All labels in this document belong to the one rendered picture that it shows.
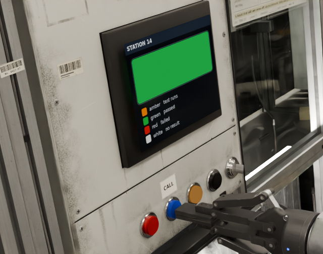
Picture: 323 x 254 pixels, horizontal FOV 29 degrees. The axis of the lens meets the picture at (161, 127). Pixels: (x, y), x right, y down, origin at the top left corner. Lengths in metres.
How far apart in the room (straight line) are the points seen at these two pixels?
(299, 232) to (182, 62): 0.31
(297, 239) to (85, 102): 0.34
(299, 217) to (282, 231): 0.04
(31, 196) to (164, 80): 0.27
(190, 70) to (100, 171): 0.23
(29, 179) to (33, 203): 0.03
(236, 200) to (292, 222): 0.09
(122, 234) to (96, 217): 0.07
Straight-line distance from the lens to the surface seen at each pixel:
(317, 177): 1.60
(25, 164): 0.82
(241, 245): 0.97
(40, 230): 0.85
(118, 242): 0.95
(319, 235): 0.86
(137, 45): 0.90
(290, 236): 0.88
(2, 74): 0.78
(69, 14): 0.84
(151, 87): 0.93
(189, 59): 0.99
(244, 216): 0.94
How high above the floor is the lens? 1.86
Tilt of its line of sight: 18 degrees down
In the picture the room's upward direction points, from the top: 8 degrees counter-clockwise
